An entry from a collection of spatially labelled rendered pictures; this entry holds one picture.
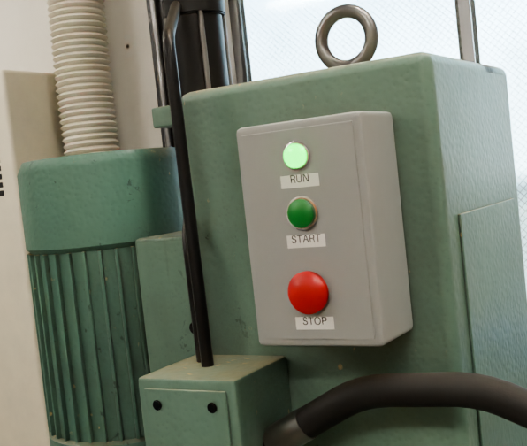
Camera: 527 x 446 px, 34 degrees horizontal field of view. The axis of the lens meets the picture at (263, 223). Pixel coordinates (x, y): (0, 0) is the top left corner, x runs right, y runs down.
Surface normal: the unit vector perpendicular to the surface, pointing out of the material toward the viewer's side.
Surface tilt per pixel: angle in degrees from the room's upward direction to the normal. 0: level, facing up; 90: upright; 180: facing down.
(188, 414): 90
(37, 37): 90
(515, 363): 90
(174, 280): 90
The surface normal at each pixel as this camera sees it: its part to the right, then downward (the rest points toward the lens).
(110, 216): 0.19, 0.03
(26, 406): -0.48, 0.10
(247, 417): 0.86, -0.07
